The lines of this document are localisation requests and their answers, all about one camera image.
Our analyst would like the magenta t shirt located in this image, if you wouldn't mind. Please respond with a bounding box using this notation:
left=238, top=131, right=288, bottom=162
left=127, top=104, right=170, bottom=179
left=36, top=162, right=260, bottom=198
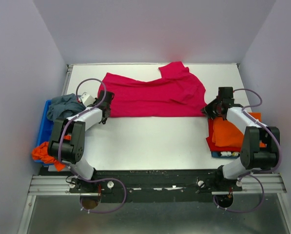
left=99, top=61, right=206, bottom=117

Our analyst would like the crumpled orange t shirt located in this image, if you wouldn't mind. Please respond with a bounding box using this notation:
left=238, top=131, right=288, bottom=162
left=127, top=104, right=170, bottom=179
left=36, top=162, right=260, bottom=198
left=32, top=141, right=65, bottom=172

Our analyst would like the crumpled grey-blue t shirt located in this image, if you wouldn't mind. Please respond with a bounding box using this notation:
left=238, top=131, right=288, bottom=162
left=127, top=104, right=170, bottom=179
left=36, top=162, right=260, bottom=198
left=46, top=94, right=86, bottom=121

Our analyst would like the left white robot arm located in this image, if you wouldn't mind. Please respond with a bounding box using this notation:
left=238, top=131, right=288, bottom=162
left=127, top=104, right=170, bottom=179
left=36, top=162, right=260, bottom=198
left=47, top=90, right=115, bottom=193

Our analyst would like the folded blue t shirt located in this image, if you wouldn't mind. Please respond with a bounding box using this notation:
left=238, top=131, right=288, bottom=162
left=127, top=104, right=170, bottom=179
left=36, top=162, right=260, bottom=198
left=211, top=151, right=240, bottom=159

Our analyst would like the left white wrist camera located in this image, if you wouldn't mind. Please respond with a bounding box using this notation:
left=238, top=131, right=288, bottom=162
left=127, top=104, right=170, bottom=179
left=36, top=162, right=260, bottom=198
left=80, top=92, right=95, bottom=108

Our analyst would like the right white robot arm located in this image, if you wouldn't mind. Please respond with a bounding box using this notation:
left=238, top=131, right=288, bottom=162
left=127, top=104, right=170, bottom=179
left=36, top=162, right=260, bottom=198
left=201, top=87, right=282, bottom=191

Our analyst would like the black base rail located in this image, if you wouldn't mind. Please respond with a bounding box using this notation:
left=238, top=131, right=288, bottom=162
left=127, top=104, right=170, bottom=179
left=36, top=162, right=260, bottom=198
left=67, top=168, right=243, bottom=204

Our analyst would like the blue plastic bin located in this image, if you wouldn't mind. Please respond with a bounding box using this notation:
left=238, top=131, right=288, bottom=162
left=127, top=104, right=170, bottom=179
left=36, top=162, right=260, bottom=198
left=33, top=99, right=56, bottom=166

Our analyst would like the folded orange t shirt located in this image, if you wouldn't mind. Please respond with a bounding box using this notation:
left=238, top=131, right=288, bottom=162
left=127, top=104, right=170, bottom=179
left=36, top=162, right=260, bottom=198
left=211, top=112, right=267, bottom=148

